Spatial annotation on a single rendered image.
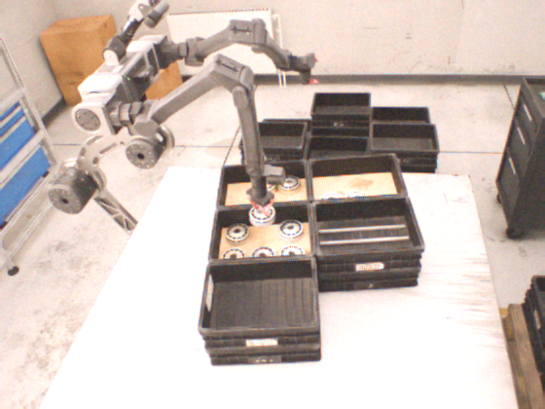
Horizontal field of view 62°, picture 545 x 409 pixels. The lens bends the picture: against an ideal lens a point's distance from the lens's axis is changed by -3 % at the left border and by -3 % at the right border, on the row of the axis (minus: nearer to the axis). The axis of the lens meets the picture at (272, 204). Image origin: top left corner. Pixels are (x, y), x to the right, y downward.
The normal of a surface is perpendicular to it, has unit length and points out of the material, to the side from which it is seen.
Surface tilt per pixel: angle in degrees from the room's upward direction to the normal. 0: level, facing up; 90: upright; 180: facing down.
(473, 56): 90
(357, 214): 90
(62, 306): 0
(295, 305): 0
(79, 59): 91
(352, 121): 90
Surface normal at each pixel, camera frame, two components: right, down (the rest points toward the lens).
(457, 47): -0.18, 0.66
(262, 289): -0.10, -0.75
